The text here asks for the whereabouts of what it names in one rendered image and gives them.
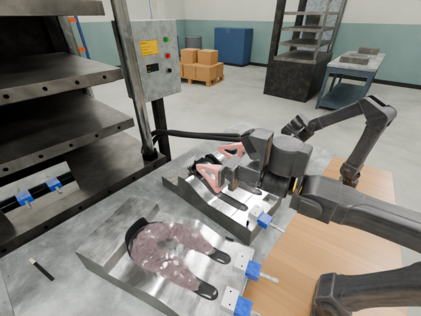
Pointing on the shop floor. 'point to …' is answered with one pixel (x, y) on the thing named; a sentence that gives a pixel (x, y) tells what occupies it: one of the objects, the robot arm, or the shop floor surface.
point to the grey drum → (193, 42)
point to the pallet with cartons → (201, 66)
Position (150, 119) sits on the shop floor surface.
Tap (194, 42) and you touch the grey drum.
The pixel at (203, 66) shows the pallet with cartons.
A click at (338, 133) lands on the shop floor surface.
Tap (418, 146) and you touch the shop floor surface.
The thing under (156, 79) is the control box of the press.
